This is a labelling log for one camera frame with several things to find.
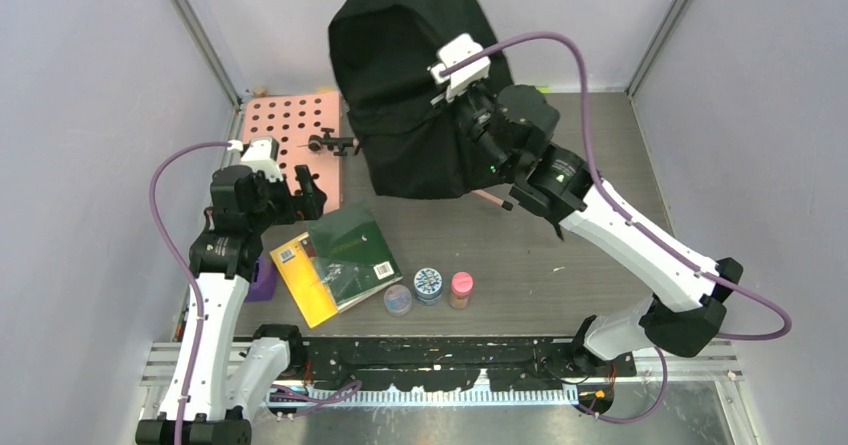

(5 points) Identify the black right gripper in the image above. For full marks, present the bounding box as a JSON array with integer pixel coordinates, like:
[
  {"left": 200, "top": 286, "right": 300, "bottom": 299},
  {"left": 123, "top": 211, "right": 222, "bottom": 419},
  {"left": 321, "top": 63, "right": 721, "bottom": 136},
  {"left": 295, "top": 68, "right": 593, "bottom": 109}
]
[{"left": 430, "top": 76, "right": 512, "bottom": 181}]

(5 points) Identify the dark green book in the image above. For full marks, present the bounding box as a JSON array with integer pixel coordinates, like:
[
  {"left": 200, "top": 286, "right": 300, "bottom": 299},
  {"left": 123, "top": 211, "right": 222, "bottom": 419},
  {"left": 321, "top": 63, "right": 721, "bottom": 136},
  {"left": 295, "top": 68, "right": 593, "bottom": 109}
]
[{"left": 307, "top": 202, "right": 403, "bottom": 310}]

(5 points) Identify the black backpack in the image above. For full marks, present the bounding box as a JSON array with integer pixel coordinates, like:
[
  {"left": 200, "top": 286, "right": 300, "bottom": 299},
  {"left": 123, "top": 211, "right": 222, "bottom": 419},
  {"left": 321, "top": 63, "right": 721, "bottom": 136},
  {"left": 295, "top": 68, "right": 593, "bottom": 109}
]
[{"left": 328, "top": 0, "right": 504, "bottom": 200}]

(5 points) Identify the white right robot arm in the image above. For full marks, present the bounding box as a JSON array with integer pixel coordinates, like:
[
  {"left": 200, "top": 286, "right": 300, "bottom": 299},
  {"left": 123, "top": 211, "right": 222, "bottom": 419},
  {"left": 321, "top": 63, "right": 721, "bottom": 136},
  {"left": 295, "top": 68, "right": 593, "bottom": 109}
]
[{"left": 452, "top": 85, "right": 743, "bottom": 376}]

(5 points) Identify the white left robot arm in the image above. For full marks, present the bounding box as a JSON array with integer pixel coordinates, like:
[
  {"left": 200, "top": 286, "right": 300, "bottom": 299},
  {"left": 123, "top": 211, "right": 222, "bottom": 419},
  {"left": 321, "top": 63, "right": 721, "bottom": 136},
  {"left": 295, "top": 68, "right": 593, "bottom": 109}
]
[{"left": 135, "top": 165, "right": 327, "bottom": 444}]

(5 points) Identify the yellow illustrated book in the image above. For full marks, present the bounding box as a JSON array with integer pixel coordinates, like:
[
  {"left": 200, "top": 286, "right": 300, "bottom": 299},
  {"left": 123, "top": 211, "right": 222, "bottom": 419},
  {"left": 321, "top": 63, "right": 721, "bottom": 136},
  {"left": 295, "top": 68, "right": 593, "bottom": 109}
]
[{"left": 271, "top": 232, "right": 363, "bottom": 328}]

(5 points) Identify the pink stand with black feet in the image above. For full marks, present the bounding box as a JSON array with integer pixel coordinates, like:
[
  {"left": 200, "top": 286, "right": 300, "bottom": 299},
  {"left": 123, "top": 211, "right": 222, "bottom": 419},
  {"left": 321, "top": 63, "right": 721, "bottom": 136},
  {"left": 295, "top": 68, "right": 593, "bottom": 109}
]
[{"left": 306, "top": 128, "right": 513, "bottom": 211}]

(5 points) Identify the pink perforated board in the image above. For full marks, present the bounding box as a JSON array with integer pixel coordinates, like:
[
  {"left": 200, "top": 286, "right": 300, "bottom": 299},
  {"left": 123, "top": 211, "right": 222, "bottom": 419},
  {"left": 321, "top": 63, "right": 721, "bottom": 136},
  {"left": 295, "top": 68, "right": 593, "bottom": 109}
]
[{"left": 241, "top": 91, "right": 343, "bottom": 212}]

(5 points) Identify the purple card holder box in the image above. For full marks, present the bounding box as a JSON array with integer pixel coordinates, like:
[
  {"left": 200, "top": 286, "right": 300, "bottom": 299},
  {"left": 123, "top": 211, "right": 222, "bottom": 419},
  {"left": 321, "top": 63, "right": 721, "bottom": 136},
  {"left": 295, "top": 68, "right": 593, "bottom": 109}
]
[{"left": 245, "top": 255, "right": 277, "bottom": 302}]

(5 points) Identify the clear jar of beads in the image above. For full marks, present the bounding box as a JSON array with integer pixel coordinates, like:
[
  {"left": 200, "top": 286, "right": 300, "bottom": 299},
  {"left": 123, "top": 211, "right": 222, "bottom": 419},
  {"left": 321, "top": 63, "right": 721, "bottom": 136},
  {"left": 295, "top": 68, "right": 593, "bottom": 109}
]
[{"left": 383, "top": 284, "right": 413, "bottom": 317}]

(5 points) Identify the blue patterned lid jar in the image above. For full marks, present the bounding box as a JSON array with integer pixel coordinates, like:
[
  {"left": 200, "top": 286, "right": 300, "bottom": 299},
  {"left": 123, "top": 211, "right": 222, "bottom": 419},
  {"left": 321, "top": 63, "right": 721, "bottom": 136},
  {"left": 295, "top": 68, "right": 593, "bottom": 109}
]
[{"left": 413, "top": 267, "right": 444, "bottom": 305}]

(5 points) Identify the pink lid jar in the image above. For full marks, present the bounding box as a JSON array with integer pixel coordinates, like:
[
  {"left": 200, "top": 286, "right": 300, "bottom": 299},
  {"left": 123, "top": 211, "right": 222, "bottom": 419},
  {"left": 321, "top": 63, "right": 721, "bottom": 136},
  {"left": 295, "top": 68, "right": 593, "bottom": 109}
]
[{"left": 449, "top": 271, "right": 474, "bottom": 310}]

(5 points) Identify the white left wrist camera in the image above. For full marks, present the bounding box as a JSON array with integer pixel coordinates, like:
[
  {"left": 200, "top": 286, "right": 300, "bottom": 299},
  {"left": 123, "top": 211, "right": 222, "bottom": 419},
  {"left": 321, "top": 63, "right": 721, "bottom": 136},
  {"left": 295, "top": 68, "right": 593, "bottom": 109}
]
[{"left": 227, "top": 136, "right": 285, "bottom": 182}]

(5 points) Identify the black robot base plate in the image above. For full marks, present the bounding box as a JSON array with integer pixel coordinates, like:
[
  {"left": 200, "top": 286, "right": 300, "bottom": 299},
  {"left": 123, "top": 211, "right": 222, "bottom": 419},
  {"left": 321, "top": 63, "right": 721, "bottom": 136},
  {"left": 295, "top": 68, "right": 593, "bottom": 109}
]
[{"left": 279, "top": 336, "right": 637, "bottom": 392}]

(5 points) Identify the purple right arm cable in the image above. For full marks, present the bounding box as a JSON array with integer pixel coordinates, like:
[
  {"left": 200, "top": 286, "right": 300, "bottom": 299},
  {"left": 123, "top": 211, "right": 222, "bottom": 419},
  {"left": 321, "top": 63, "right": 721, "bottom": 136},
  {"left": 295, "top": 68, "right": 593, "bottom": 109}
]
[{"left": 440, "top": 31, "right": 793, "bottom": 425}]

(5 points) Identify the aluminium frame rail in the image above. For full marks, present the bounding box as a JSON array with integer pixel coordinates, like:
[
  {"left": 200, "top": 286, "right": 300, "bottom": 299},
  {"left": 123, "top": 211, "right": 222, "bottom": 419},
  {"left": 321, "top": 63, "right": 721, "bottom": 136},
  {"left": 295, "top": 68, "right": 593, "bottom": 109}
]
[{"left": 139, "top": 339, "right": 747, "bottom": 410}]

